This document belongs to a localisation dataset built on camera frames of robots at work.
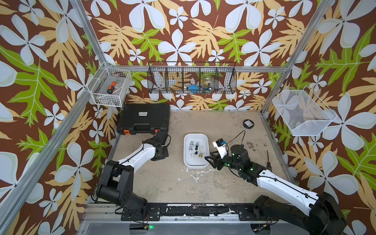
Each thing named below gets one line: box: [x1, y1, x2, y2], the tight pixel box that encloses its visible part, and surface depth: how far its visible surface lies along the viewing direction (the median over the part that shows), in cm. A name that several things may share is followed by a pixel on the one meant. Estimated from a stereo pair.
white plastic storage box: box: [183, 133, 211, 169], surface depth 98 cm
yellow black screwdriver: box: [266, 149, 273, 173], surface depth 91 cm
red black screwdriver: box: [106, 81, 117, 94], surface depth 82 cm
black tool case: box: [116, 103, 171, 136], surface depth 110 cm
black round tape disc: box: [242, 118, 255, 130], surface depth 113 cm
